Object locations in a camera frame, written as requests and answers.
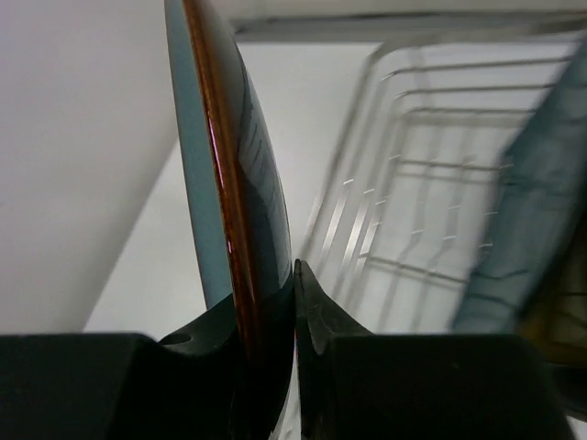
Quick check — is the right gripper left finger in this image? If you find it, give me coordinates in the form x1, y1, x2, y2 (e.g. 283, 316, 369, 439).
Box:
158, 295, 242, 367

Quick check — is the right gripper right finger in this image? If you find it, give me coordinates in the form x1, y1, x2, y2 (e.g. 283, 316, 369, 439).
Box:
293, 259, 370, 439

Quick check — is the dark teal round plate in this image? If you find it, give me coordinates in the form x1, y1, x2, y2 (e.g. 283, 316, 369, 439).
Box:
164, 1, 294, 439

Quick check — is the black square amber plate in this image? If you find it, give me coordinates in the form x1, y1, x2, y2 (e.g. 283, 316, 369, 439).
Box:
517, 256, 587, 409

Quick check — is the dark teal oval plate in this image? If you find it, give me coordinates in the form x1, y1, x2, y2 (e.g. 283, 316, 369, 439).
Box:
451, 44, 586, 334

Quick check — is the silver wire dish rack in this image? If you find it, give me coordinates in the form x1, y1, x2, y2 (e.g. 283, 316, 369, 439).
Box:
240, 14, 586, 334

